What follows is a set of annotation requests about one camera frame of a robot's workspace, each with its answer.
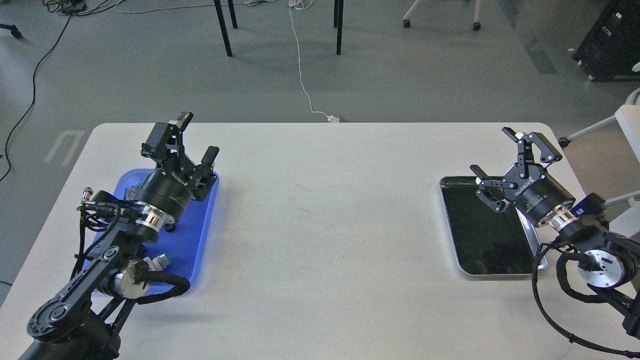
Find white chair at right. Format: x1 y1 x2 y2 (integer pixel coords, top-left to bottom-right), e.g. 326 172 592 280
558 88 640 208

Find blue plastic tray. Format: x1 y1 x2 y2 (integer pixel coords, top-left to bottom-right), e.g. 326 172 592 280
63 183 215 305

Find white cable on floor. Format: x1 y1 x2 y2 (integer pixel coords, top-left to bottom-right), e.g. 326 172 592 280
115 0 342 123

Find black equipment case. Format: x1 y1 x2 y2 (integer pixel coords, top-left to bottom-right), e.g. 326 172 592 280
572 0 640 82

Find small black gear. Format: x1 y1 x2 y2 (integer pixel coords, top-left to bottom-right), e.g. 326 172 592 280
163 223 176 233

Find silver metal tray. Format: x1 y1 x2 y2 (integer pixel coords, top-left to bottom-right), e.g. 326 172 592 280
439 176 549 278

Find black cable on floor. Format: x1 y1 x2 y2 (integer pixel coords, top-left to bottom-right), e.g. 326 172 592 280
0 0 116 182

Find white chair base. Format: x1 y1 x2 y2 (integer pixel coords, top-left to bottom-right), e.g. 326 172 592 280
402 0 483 32

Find white green push button switch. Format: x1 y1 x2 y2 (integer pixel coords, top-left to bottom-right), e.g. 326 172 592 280
142 253 171 272

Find black table legs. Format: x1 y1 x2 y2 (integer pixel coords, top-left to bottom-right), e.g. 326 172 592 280
213 0 345 57

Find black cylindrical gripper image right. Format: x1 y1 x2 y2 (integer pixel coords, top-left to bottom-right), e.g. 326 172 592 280
470 127 576 228

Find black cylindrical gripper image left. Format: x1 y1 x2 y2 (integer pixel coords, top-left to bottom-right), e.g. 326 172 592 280
135 111 220 224

